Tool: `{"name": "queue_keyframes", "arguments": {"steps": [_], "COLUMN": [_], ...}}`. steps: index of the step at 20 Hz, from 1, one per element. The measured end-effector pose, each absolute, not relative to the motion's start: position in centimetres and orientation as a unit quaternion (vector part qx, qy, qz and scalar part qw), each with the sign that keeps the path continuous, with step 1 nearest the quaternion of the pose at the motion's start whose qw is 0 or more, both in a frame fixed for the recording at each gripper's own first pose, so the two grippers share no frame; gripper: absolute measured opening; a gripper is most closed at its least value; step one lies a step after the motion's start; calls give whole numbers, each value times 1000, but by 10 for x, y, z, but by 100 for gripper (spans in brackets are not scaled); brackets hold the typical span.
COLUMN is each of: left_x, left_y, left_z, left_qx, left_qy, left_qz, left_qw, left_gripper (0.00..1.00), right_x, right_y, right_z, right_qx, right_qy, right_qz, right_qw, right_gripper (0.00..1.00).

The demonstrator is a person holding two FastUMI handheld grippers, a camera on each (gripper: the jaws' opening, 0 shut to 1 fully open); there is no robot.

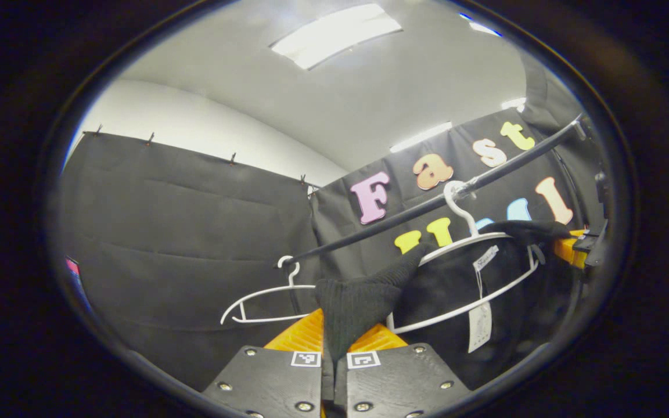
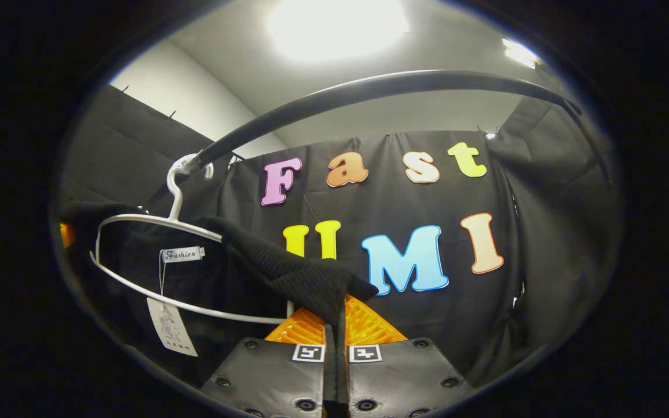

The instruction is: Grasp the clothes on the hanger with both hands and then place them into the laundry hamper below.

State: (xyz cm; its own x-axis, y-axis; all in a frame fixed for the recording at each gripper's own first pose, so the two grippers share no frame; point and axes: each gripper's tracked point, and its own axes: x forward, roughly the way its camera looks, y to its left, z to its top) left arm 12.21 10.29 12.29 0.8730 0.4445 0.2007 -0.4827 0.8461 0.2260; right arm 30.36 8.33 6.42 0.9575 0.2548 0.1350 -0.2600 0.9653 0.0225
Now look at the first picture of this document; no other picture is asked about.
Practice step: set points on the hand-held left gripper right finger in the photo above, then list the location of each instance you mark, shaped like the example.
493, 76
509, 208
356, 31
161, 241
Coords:
398, 383

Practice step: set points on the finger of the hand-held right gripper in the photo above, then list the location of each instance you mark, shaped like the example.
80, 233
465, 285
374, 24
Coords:
567, 251
593, 231

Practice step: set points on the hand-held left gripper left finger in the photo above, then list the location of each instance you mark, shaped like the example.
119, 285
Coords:
270, 383

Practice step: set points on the black knit jacket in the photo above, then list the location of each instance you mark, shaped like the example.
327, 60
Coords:
445, 290

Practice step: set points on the white plastic clothes hanger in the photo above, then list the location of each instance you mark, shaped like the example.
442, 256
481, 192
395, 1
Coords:
276, 288
469, 220

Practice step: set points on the black metal clothes rack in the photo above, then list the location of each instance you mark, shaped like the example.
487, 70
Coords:
404, 215

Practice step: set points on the black backdrop cloth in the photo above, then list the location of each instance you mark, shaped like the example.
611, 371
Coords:
183, 244

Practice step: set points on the red and blue object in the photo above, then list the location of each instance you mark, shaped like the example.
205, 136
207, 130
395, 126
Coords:
73, 268

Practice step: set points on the large rectangular ceiling light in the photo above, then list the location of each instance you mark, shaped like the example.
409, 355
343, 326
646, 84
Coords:
334, 35

